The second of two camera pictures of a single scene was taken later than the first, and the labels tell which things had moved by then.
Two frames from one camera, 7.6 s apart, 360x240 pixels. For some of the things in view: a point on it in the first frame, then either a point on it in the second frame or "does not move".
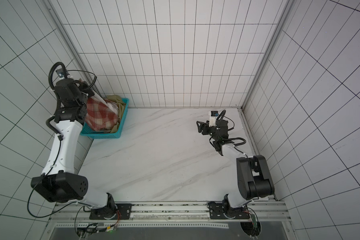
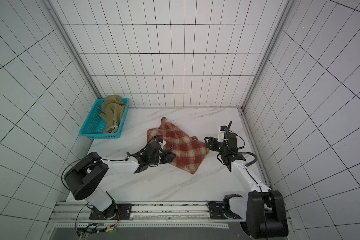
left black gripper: [86, 87] to [167, 156]
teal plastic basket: [114, 134] does not move
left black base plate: [110, 213] does not move
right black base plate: [216, 212] does not move
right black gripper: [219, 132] to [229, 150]
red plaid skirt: [99, 118] to [188, 150]
